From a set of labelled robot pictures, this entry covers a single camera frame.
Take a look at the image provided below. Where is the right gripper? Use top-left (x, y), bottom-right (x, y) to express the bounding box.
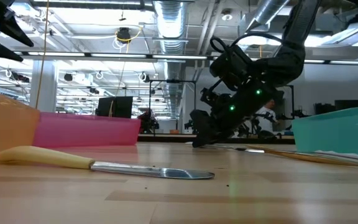
top-left (190, 85), bottom-right (284, 149)

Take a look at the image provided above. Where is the cream-handled table knife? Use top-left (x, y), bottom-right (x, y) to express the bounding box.
top-left (0, 144), bottom-right (216, 180)

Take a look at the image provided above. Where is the person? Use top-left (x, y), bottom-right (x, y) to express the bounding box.
top-left (255, 98), bottom-right (281, 134)

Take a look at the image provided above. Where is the white structural column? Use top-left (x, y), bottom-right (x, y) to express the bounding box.
top-left (29, 60), bottom-right (58, 113)

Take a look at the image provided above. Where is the black monitor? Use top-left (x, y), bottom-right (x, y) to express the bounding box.
top-left (96, 95), bottom-right (134, 119)

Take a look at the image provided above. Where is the orange plastic tray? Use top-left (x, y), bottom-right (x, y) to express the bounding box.
top-left (0, 86), bottom-right (41, 164)

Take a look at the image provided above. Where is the long ceiling light bar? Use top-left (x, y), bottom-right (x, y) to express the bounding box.
top-left (0, 50), bottom-right (358, 65)

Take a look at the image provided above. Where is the pink plastic tray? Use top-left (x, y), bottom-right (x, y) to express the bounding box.
top-left (32, 111), bottom-right (142, 148)

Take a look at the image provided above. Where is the small dark monitor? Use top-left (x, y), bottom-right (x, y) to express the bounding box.
top-left (314, 102), bottom-right (335, 115)

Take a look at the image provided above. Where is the teal plastic tray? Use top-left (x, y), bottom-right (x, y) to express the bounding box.
top-left (291, 106), bottom-right (358, 157)

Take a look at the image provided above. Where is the wide dark monitor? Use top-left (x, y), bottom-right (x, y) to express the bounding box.
top-left (334, 99), bottom-right (358, 111)

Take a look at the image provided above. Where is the yellow hanging cable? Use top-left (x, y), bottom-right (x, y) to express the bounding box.
top-left (35, 0), bottom-right (50, 110)
top-left (108, 40), bottom-right (130, 118)

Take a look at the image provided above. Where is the black gantry frame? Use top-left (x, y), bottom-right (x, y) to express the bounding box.
top-left (148, 79), bottom-right (198, 137)
top-left (272, 83), bottom-right (295, 138)

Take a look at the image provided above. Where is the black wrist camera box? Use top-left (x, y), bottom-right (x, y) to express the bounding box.
top-left (209, 36), bottom-right (256, 91)

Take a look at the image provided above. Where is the silver ribbed ventilation duct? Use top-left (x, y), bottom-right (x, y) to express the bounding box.
top-left (152, 0), bottom-right (188, 121)

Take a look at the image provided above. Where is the black hanging ceiling camera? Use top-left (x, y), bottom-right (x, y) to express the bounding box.
top-left (116, 27), bottom-right (132, 44)

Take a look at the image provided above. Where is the wooden-handled utensil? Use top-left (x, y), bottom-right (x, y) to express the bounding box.
top-left (249, 145), bottom-right (358, 170)

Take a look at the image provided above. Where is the teal-white patterned handle utensil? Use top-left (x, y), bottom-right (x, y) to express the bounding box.
top-left (314, 149), bottom-right (358, 167)

